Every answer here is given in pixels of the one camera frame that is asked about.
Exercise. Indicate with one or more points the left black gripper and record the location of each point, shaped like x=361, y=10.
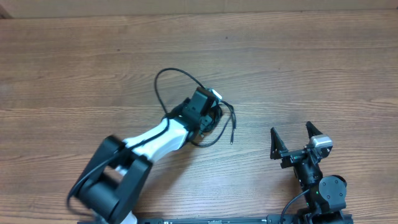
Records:
x=207, y=121

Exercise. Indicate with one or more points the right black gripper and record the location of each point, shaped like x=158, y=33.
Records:
x=291, y=156

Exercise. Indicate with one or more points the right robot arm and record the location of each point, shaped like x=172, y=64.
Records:
x=323, y=197

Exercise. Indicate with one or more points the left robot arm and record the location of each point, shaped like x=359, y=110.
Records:
x=113, y=179

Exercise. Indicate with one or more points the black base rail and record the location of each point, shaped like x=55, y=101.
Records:
x=270, y=219

